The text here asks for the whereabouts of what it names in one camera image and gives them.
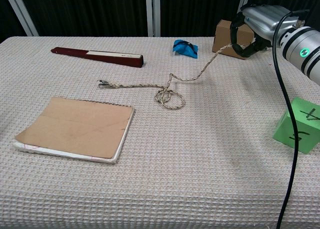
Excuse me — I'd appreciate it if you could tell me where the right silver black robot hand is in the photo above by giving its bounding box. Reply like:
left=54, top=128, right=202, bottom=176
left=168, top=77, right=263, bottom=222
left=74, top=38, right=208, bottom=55
left=229, top=4, right=293, bottom=60

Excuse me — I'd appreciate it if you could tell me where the beige braided rope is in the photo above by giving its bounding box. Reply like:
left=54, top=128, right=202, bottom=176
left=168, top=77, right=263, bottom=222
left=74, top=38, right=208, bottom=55
left=97, top=42, right=256, bottom=111

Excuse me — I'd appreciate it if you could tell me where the small brown cardboard box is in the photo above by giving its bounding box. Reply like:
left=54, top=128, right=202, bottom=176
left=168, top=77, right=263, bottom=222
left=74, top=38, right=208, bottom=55
left=211, top=19, right=256, bottom=61

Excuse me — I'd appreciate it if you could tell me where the blue crumpled wrapper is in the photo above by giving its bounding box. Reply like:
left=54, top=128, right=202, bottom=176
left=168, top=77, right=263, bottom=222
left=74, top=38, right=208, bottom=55
left=172, top=39, right=199, bottom=59

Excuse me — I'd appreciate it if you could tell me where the green paper cube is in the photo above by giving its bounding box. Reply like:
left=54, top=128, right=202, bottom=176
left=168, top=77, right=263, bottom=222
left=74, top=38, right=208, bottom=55
left=272, top=96, right=320, bottom=155

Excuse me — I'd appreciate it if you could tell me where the beige waffle tablecloth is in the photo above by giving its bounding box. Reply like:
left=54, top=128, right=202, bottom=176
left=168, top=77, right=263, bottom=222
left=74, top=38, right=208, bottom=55
left=0, top=36, right=320, bottom=229

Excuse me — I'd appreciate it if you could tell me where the dark red folded fan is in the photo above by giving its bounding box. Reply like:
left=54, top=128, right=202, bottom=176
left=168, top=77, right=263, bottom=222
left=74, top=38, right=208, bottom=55
left=50, top=46, right=145, bottom=69

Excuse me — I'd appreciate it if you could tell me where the brown cover spiral notebook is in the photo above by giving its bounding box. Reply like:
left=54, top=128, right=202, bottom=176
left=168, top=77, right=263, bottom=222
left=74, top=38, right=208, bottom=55
left=13, top=96, right=135, bottom=164

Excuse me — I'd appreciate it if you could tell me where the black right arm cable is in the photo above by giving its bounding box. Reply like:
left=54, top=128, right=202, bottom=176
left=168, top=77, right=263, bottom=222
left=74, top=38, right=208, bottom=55
left=272, top=9, right=311, bottom=229

